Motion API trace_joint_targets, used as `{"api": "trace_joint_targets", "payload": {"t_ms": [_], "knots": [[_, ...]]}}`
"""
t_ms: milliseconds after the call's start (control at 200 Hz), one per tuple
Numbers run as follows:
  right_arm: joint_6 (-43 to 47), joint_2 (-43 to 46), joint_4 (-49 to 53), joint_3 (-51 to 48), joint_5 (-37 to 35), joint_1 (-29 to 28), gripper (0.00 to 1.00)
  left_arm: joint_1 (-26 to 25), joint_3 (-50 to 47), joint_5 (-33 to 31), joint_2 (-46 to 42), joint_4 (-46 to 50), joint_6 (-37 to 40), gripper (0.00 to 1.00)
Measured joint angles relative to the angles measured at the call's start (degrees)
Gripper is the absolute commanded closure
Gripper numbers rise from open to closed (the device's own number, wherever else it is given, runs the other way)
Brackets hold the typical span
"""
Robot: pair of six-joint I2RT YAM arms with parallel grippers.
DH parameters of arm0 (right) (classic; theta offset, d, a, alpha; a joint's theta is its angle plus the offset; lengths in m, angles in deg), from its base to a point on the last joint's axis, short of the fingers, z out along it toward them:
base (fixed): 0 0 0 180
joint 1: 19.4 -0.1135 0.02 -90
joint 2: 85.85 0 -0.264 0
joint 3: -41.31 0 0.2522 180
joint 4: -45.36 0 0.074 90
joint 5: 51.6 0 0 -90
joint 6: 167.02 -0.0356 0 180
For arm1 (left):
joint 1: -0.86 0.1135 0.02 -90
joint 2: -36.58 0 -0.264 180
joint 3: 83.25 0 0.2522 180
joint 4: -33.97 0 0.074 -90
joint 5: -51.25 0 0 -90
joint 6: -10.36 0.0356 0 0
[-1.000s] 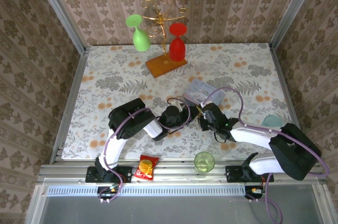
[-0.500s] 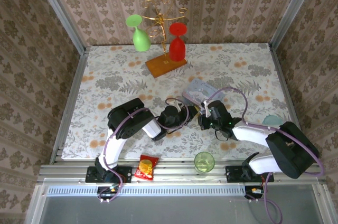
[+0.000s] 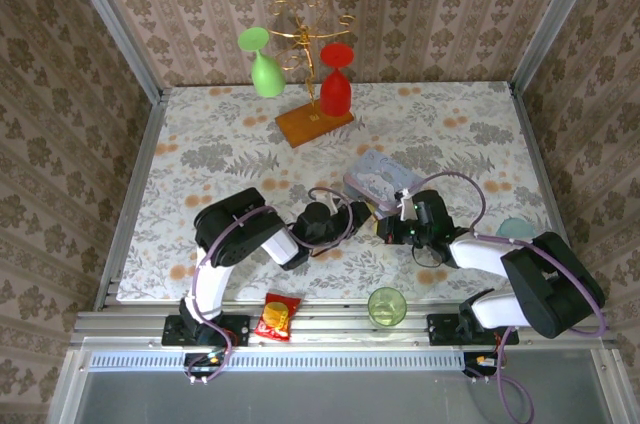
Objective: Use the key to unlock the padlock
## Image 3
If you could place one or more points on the aluminium side rail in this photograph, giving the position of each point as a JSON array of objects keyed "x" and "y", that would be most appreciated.
[
  {"x": 545, "y": 159},
  {"x": 132, "y": 194}
]

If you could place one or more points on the aluminium frame post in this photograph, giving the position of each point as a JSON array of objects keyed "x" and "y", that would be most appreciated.
[
  {"x": 65, "y": 384},
  {"x": 560, "y": 19},
  {"x": 120, "y": 29},
  {"x": 617, "y": 384}
]

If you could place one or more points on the pastel cartoon tin box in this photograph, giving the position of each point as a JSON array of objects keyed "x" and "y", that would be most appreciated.
[{"x": 382, "y": 174}]

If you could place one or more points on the black connector bracket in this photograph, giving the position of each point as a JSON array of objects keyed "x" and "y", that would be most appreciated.
[
  {"x": 481, "y": 363},
  {"x": 205, "y": 363}
]

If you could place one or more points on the green wine glass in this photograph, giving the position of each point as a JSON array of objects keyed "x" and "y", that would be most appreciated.
[{"x": 265, "y": 74}]

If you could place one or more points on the red snack packet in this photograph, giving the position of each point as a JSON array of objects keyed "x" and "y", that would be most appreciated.
[{"x": 277, "y": 316}]

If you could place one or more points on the aluminium front rail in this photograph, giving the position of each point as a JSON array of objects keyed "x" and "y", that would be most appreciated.
[{"x": 340, "y": 331}]

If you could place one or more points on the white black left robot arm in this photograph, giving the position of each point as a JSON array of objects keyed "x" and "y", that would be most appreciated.
[{"x": 235, "y": 234}]

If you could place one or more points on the green transparent cup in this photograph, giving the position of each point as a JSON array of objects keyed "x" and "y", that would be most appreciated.
[{"x": 386, "y": 309}]

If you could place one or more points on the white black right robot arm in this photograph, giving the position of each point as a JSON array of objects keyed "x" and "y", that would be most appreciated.
[{"x": 545, "y": 284}]

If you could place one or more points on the red wine glass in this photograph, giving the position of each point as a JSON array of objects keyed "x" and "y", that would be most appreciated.
[{"x": 335, "y": 91}]

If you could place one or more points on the grey metal panel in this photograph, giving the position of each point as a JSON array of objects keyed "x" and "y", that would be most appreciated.
[{"x": 325, "y": 396}]

